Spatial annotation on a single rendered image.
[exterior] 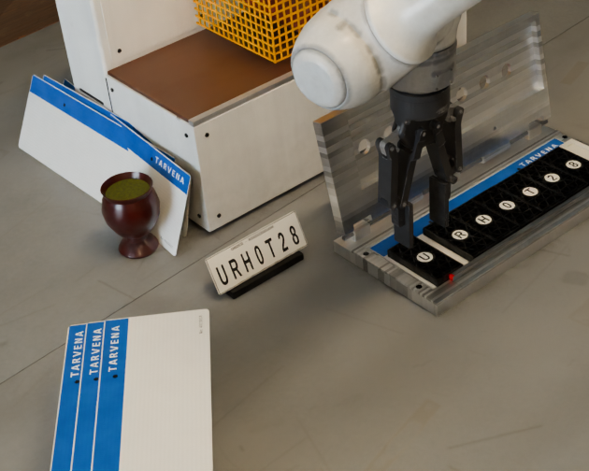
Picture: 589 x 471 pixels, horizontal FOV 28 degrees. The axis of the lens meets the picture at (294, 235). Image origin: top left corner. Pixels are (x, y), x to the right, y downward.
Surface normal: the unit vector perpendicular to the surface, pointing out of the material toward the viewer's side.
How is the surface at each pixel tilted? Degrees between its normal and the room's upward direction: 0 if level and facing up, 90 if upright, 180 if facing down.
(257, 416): 0
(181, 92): 0
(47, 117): 63
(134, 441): 0
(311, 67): 99
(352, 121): 79
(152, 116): 90
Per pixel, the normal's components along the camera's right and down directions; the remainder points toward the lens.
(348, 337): -0.08, -0.80
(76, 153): -0.70, 0.04
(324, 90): -0.61, 0.57
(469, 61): 0.61, 0.25
